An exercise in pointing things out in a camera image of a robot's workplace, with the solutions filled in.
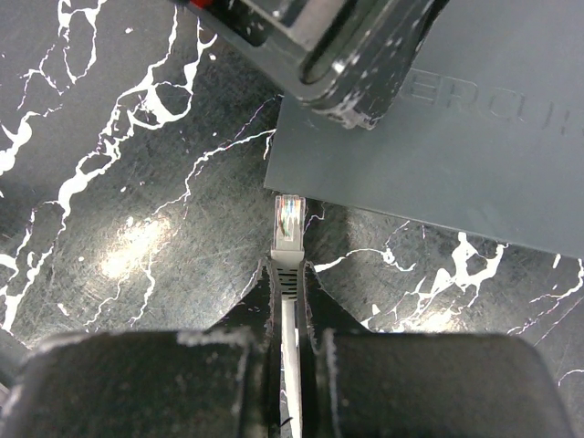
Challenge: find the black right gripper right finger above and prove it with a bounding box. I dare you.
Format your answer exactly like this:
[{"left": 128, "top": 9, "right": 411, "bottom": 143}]
[{"left": 297, "top": 262, "right": 574, "bottom": 437}]

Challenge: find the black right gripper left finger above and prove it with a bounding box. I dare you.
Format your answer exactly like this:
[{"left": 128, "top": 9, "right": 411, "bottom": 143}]
[{"left": 1, "top": 260, "right": 281, "bottom": 437}]

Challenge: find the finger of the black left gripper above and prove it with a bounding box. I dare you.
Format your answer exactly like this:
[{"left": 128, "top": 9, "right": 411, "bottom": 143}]
[{"left": 236, "top": 0, "right": 451, "bottom": 131}]

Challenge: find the grey ethernet cable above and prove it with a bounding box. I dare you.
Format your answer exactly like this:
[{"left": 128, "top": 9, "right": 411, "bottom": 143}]
[{"left": 270, "top": 193, "right": 306, "bottom": 438}]

